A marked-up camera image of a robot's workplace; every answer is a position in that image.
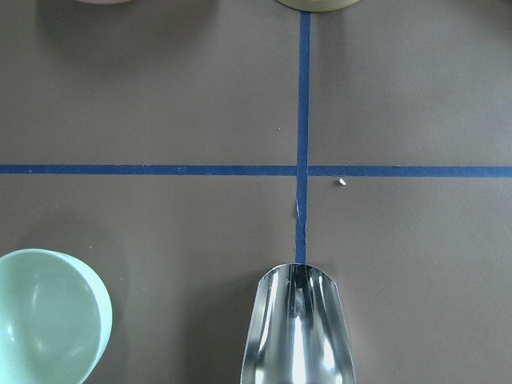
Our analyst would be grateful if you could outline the metal ice scoop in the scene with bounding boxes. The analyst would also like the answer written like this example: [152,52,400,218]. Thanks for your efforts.
[240,263,356,383]

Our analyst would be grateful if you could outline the pink bowl with ice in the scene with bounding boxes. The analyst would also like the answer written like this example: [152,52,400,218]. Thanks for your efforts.
[78,0,131,5]

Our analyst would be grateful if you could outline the green bowl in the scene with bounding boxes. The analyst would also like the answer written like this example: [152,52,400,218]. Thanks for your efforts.
[1,249,113,383]

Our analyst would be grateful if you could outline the round wooden stand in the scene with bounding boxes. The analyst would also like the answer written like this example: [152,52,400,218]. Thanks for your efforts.
[278,0,360,13]

